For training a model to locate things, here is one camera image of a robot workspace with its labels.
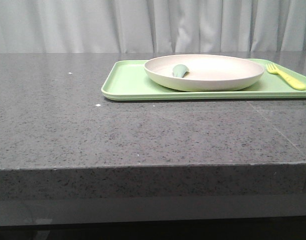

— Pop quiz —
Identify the yellow plastic fork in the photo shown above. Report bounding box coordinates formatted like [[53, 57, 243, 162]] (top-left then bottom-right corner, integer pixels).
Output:
[[266, 63, 306, 91]]

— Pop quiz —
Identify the light green tray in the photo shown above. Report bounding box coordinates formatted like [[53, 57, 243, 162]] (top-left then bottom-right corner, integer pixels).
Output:
[[101, 60, 306, 101]]

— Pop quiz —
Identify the green plastic spoon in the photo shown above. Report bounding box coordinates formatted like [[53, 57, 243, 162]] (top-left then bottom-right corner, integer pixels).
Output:
[[172, 64, 189, 78]]

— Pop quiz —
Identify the white round plate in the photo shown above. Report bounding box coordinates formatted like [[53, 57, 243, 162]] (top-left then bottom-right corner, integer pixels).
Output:
[[144, 54, 265, 92]]

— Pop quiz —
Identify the white curtain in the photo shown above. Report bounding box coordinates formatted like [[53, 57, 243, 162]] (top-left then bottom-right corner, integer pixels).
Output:
[[0, 0, 306, 53]]

